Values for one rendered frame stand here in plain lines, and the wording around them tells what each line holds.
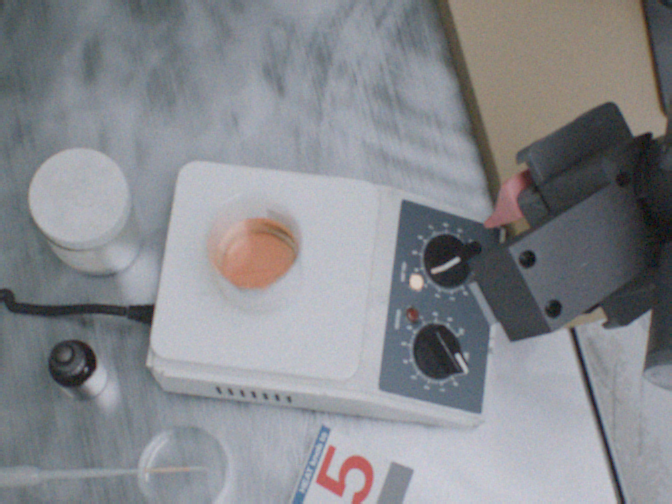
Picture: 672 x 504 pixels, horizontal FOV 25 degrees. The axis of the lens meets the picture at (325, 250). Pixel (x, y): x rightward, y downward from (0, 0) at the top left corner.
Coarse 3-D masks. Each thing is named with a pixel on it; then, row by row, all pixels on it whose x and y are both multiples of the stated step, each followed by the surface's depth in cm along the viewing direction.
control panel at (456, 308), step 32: (416, 224) 89; (448, 224) 91; (480, 224) 92; (416, 256) 89; (448, 288) 90; (416, 320) 88; (448, 320) 89; (480, 320) 90; (384, 352) 87; (480, 352) 90; (384, 384) 86; (416, 384) 87; (448, 384) 88; (480, 384) 90
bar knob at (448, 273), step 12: (432, 240) 90; (444, 240) 90; (456, 240) 90; (432, 252) 89; (444, 252) 90; (456, 252) 88; (468, 252) 89; (480, 252) 89; (432, 264) 89; (444, 264) 88; (456, 264) 88; (468, 264) 90; (432, 276) 89; (444, 276) 89; (456, 276) 90
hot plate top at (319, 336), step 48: (192, 192) 87; (240, 192) 87; (288, 192) 87; (336, 192) 87; (192, 240) 87; (336, 240) 86; (192, 288) 86; (336, 288) 86; (192, 336) 85; (240, 336) 85; (288, 336) 85; (336, 336) 85
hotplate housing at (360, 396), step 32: (384, 192) 89; (384, 224) 89; (384, 256) 88; (384, 288) 88; (384, 320) 87; (160, 384) 90; (192, 384) 88; (224, 384) 87; (256, 384) 86; (288, 384) 86; (320, 384) 86; (352, 384) 86; (384, 416) 90; (416, 416) 89; (448, 416) 89; (480, 416) 90
